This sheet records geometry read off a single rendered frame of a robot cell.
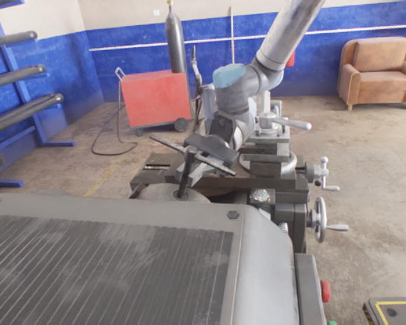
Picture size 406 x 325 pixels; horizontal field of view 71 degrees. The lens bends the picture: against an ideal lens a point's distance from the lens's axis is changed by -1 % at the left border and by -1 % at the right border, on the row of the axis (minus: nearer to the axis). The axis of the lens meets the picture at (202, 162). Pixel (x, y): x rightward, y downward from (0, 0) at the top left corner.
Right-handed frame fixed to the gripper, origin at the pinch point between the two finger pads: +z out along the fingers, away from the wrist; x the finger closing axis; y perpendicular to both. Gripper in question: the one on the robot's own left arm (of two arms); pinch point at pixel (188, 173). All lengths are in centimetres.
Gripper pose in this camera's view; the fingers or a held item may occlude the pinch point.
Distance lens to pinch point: 62.2
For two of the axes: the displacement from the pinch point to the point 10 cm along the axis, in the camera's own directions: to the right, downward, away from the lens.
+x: -8.7, -4.2, 2.7
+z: -4.5, 4.4, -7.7
